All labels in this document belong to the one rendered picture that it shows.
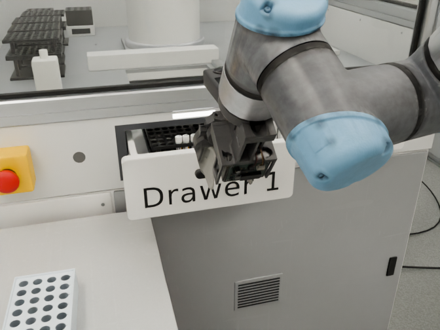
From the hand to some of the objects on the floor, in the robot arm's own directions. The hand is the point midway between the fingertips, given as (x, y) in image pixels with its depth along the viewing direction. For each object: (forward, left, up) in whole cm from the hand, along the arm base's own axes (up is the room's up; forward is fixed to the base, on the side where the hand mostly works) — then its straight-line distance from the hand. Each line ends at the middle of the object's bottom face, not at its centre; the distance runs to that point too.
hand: (219, 165), depth 70 cm
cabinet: (+60, -14, -95) cm, 114 cm away
